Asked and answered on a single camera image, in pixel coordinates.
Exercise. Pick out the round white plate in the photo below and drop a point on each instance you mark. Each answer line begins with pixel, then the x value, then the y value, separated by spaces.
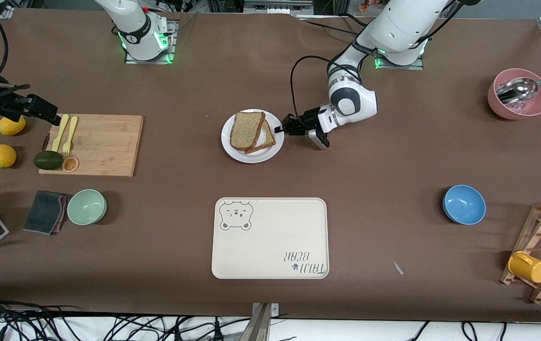
pixel 232 154

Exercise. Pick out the pink bowl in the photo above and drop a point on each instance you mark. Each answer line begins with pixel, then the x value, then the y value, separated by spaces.
pixel 500 106

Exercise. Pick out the folded grey cloth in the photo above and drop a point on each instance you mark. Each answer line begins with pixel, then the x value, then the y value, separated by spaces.
pixel 43 212

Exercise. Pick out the mint green bowl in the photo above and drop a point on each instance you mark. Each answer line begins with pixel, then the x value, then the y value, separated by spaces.
pixel 86 207

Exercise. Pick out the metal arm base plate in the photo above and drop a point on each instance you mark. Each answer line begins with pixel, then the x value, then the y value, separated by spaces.
pixel 172 52
pixel 417 66

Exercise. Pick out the dark green avocado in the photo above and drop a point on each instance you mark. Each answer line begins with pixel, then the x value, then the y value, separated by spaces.
pixel 48 160

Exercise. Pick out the cream bear print tray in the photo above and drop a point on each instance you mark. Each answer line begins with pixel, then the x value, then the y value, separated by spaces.
pixel 270 246

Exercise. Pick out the colourful toy pile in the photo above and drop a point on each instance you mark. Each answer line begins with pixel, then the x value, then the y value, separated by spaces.
pixel 370 4

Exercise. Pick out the yellow plastic cup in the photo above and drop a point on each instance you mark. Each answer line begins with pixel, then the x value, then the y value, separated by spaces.
pixel 528 267

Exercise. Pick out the yellow plastic knife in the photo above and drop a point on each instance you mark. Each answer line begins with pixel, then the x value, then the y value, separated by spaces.
pixel 60 135

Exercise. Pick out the small white paper scrap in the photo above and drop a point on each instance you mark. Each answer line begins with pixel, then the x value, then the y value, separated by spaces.
pixel 398 267

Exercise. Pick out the grey metal box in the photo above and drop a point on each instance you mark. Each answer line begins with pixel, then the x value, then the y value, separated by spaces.
pixel 277 5

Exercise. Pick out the yellow lemon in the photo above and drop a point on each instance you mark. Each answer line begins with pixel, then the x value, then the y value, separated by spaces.
pixel 3 156
pixel 12 128

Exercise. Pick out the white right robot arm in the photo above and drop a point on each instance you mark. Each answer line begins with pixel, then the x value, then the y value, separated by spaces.
pixel 140 28

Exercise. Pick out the blue bowl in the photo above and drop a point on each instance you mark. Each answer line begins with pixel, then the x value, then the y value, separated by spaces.
pixel 464 204

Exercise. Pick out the toy fried egg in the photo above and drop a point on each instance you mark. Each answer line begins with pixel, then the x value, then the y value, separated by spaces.
pixel 264 136

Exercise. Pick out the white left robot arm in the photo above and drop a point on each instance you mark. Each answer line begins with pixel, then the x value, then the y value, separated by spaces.
pixel 403 23

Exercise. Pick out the silver metal scoop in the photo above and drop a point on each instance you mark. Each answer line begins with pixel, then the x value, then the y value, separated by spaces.
pixel 517 90

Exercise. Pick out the yellow plastic fork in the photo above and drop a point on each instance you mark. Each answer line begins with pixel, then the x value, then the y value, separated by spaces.
pixel 70 132

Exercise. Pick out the toasted bread slice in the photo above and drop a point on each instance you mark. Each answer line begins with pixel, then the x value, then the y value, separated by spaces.
pixel 270 142

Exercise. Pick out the wholegrain bread slice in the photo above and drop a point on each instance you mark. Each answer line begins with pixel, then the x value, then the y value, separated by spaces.
pixel 247 131

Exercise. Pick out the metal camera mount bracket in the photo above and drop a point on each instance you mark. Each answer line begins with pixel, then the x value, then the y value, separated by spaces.
pixel 263 322

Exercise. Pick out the orange fruit slice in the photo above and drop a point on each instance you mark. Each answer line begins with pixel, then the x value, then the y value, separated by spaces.
pixel 70 164

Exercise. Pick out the bamboo cutting board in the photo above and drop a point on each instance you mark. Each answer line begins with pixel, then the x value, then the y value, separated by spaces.
pixel 104 147

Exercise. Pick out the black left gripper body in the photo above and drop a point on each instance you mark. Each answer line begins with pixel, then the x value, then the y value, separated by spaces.
pixel 309 119

